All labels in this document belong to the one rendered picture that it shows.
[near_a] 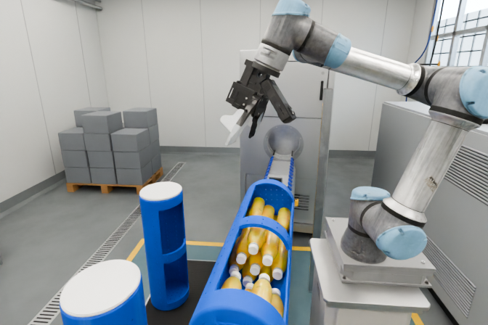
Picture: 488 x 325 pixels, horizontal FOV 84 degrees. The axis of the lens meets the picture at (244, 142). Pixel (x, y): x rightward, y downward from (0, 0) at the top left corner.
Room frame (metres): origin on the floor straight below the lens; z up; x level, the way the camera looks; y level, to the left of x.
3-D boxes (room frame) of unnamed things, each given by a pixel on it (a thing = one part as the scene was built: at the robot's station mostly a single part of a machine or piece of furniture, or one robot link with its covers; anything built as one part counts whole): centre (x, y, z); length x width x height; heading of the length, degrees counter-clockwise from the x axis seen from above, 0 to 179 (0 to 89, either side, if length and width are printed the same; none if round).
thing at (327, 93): (1.90, -0.58, 0.85); 0.06 x 0.06 x 1.70; 78
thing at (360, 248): (0.82, -0.42, 1.27); 0.15 x 0.15 x 0.10
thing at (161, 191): (1.69, 0.57, 1.03); 0.28 x 0.28 x 0.01
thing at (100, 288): (0.86, 0.55, 1.03); 0.28 x 0.28 x 0.01
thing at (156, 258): (1.69, 0.57, 0.59); 0.28 x 0.28 x 0.88
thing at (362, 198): (0.81, -0.42, 1.39); 0.13 x 0.12 x 0.14; 3
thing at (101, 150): (4.13, 2.07, 0.59); 1.20 x 0.80 x 1.19; 85
